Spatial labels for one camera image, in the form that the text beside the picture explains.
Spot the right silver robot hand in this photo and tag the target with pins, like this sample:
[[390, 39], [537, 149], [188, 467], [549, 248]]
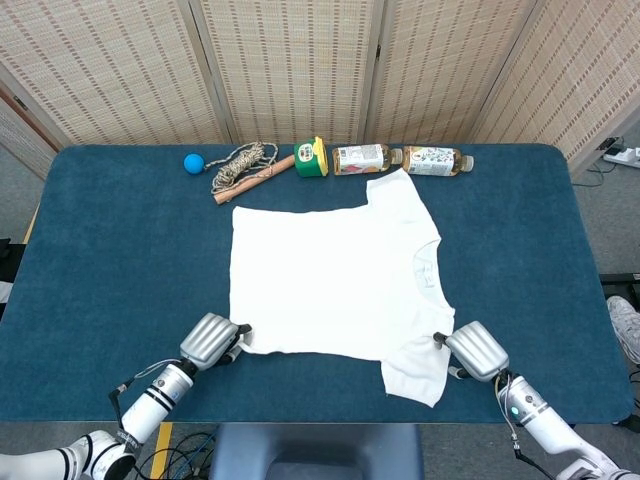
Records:
[[477, 350]]

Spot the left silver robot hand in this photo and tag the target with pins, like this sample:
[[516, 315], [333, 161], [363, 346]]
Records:
[[207, 340]]

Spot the white T-shirt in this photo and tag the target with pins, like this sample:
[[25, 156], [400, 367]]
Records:
[[325, 275]]

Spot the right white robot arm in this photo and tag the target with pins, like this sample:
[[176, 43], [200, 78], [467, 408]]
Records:
[[530, 410]]

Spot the yellow floor tape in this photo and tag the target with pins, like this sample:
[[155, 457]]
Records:
[[161, 450]]

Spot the blue table cover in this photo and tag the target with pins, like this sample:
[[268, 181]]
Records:
[[125, 250]]

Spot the white sneaker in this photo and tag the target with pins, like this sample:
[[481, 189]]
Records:
[[625, 320]]

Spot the black metal bar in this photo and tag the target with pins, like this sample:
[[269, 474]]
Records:
[[620, 278]]

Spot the wooden stick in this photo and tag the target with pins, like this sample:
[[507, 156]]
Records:
[[260, 175]]

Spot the blue ball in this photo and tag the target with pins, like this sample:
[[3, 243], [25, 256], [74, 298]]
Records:
[[194, 164]]

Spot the tea bottle with white label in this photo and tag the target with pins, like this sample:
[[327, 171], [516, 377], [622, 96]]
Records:
[[430, 160]]

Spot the green container with yellow lid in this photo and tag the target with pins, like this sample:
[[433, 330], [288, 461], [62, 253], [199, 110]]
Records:
[[307, 160]]

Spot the black equipment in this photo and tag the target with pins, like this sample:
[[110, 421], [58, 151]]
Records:
[[10, 260]]

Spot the tea bottle with fruit label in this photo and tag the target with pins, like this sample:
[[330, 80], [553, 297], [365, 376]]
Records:
[[357, 159]]

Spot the white power strip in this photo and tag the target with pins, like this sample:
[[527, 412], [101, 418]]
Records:
[[625, 156]]

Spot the woven folding screen panel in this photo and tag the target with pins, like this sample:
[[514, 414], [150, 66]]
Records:
[[440, 65], [20, 135], [575, 75], [110, 65], [290, 65]]

